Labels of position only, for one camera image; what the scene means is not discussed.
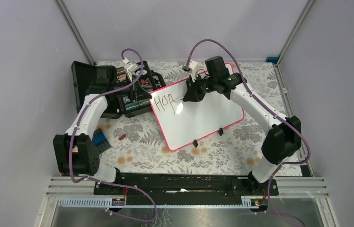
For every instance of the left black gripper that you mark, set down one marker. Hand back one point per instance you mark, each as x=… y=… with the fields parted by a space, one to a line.
x=137 y=92

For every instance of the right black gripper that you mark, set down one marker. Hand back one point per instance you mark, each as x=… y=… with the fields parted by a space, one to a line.
x=193 y=94

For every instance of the pink framed whiteboard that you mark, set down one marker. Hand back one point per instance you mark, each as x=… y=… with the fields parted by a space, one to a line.
x=183 y=122

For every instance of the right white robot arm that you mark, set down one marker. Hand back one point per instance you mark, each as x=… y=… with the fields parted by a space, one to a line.
x=282 y=133

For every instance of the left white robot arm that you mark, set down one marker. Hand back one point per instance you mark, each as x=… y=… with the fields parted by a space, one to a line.
x=74 y=150

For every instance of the black poker chip case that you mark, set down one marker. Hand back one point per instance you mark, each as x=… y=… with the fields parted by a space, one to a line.
x=89 y=79

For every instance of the floral patterned table mat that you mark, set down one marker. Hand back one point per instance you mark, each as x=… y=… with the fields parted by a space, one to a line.
x=236 y=152

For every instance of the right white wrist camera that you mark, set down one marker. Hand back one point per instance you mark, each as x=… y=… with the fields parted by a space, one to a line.
x=192 y=69

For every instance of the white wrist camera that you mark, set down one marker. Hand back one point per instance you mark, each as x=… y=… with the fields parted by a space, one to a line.
x=130 y=68
x=192 y=69

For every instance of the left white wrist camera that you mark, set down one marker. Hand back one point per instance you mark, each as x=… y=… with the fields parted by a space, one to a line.
x=130 y=68

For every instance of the blue corner bracket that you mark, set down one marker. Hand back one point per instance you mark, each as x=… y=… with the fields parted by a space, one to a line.
x=273 y=60

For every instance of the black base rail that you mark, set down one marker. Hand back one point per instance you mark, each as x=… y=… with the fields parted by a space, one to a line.
x=173 y=189

